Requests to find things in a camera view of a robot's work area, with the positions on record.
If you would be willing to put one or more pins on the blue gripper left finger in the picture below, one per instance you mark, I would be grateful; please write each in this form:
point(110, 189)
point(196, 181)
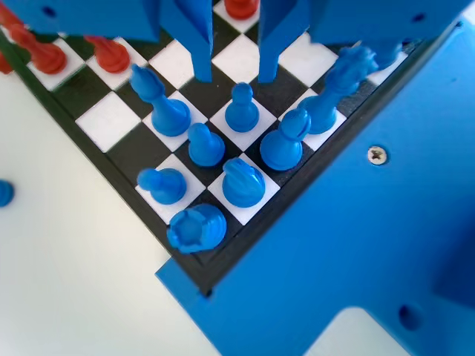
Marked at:
point(200, 37)

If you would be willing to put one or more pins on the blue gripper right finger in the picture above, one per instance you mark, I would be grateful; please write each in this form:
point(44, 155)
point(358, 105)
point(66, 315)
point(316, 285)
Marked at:
point(269, 37)

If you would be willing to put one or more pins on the blue chess pawn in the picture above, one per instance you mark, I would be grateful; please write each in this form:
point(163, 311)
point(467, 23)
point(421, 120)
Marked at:
point(206, 148)
point(4, 193)
point(241, 113)
point(167, 187)

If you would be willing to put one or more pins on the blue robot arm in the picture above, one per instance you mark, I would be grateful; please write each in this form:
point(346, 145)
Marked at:
point(458, 274)

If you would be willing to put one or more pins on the red chess knight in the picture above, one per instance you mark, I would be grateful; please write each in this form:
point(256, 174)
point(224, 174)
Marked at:
point(241, 8)

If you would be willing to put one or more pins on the blue chess bishop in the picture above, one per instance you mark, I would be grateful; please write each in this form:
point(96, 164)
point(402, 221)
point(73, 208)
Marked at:
point(280, 148)
point(168, 116)

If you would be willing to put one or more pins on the blue chess queen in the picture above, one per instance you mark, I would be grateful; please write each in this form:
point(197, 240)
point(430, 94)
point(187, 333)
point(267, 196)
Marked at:
point(323, 111)

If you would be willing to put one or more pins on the red chess pawn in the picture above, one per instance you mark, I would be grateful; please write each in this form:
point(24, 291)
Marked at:
point(109, 57)
point(44, 55)

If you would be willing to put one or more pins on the blue chess rook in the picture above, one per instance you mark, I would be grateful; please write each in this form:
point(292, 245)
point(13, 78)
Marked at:
point(200, 226)
point(387, 57)

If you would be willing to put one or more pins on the blue chess knight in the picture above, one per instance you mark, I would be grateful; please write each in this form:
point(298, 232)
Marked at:
point(243, 185)

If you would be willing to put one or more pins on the black white chessboard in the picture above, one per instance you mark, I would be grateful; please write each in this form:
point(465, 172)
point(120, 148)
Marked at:
point(107, 122)

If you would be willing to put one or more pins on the silver base screw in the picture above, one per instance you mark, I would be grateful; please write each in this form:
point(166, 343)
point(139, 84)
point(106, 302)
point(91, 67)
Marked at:
point(377, 155)

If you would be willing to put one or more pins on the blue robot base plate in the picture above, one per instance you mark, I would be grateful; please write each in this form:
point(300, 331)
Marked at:
point(334, 241)

